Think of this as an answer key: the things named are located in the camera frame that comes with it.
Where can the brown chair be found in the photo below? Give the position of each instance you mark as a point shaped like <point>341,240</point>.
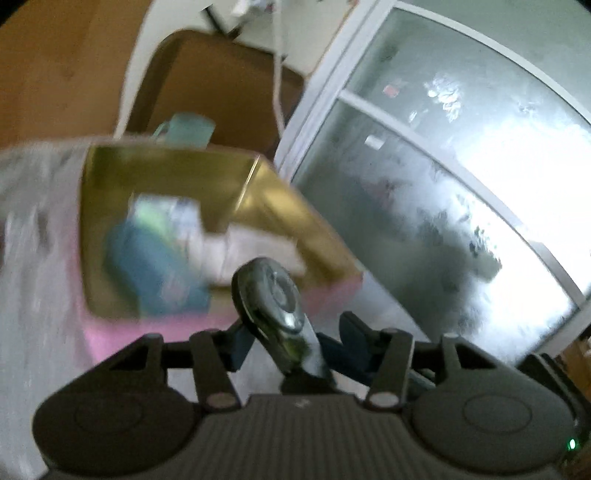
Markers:
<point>221,78</point>

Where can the blue plastic case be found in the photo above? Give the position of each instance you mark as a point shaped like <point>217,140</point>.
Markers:
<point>152,272</point>

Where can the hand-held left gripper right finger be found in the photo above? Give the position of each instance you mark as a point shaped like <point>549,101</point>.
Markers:
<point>351,341</point>

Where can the teal plastic cup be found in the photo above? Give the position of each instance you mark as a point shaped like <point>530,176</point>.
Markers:
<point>189,129</point>

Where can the round silver metal object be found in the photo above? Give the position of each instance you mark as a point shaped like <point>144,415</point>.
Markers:
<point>272,295</point>

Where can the frosted glass window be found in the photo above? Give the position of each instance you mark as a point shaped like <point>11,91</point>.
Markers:
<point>438,161</point>

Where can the wooden board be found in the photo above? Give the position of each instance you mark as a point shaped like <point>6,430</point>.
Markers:
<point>60,60</point>

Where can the white card package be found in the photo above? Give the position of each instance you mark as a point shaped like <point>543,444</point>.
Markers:
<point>258,251</point>

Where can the white and blue tissue pack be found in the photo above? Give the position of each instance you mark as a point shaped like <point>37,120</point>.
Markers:
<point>184,217</point>

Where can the white charger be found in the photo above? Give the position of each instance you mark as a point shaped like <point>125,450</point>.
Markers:
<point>244,5</point>

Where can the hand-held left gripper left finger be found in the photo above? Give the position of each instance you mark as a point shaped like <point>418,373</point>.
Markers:
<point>240,341</point>

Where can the pink tin box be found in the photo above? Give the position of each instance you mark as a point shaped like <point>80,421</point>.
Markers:
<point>286,207</point>

